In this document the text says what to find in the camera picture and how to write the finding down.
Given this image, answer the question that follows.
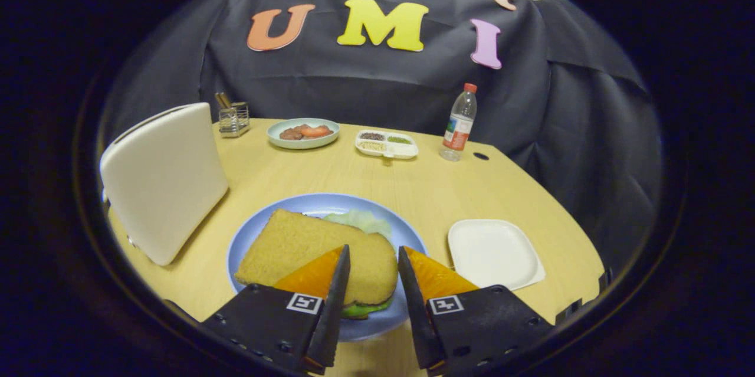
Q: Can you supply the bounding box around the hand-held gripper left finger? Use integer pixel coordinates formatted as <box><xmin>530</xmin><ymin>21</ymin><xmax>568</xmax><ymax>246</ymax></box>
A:
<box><xmin>201</xmin><ymin>244</ymin><xmax>352</xmax><ymax>375</ymax></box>

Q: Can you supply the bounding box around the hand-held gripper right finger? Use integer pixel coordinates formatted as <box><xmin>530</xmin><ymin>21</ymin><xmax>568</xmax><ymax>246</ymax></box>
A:
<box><xmin>398</xmin><ymin>245</ymin><xmax>555</xmax><ymax>376</ymax></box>

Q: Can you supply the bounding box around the brown toast bread slice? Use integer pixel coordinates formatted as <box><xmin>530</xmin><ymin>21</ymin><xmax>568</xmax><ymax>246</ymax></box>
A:
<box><xmin>235</xmin><ymin>208</ymin><xmax>399</xmax><ymax>307</ymax></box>

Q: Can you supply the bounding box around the green lettuce leaf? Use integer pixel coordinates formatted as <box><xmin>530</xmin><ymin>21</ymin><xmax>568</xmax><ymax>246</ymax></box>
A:
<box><xmin>321</xmin><ymin>209</ymin><xmax>395</xmax><ymax>320</ymax></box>

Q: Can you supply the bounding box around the white square plate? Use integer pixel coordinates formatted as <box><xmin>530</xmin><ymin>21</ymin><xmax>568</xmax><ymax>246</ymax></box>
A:
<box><xmin>447</xmin><ymin>219</ymin><xmax>546</xmax><ymax>291</ymax></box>

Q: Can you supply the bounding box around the blue round plate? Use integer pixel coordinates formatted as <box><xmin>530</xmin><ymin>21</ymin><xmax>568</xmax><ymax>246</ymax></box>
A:
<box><xmin>226</xmin><ymin>192</ymin><xmax>428</xmax><ymax>342</ymax></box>

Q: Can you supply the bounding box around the white divided seasoning dish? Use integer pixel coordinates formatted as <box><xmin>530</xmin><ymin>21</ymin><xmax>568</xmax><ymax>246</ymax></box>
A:
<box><xmin>355</xmin><ymin>130</ymin><xmax>419</xmax><ymax>160</ymax></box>

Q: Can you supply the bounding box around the pale green round plate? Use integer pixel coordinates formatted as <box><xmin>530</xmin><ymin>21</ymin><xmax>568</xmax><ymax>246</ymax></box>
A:
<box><xmin>267</xmin><ymin>118</ymin><xmax>341</xmax><ymax>150</ymax></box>

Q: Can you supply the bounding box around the clear plastic water bottle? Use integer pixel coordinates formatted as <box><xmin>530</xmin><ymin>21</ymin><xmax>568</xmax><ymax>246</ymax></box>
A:
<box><xmin>439</xmin><ymin>83</ymin><xmax>478</xmax><ymax>162</ymax></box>

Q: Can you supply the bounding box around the white toaster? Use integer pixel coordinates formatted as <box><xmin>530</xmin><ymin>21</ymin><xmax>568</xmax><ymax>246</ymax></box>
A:
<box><xmin>99</xmin><ymin>102</ymin><xmax>229</xmax><ymax>267</ymax></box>

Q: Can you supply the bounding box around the black backdrop cloth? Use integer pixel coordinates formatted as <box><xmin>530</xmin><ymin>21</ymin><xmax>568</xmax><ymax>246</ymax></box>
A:
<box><xmin>100</xmin><ymin>0</ymin><xmax>661</xmax><ymax>274</ymax></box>

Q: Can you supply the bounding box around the metal wire chopstick holder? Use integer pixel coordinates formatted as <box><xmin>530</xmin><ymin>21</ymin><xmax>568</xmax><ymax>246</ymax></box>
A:
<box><xmin>218</xmin><ymin>102</ymin><xmax>251</xmax><ymax>138</ymax></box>

